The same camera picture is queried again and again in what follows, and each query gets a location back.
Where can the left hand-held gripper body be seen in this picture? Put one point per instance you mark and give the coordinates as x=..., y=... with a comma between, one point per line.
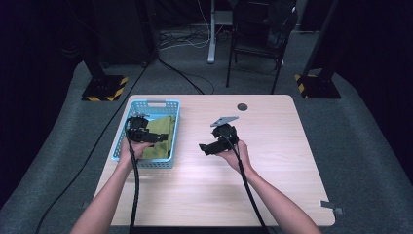
x=138, y=128

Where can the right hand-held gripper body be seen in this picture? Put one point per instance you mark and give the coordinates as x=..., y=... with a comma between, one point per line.
x=225, y=131

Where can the green t-shirt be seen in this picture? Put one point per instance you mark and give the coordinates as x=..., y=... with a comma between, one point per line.
x=162, y=128

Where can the blue plastic basket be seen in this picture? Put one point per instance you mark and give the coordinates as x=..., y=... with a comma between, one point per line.
x=152, y=107

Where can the person's left hand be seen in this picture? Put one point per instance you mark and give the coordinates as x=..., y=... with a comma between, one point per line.
x=134, y=150

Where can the person's right hand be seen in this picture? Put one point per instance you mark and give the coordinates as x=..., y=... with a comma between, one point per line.
x=237, y=156

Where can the round table grommet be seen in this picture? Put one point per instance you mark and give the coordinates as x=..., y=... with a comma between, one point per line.
x=242, y=107

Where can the black stand with striped base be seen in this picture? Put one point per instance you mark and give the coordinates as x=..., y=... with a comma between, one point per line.
x=319, y=85
x=105, y=88

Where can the white desk leg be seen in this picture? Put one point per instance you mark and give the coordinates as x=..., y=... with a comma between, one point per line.
x=211, y=35

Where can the black chair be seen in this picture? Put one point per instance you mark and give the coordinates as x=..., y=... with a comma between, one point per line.
x=259, y=29

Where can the grey table edge bracket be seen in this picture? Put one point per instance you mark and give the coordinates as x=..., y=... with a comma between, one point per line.
x=331, y=206

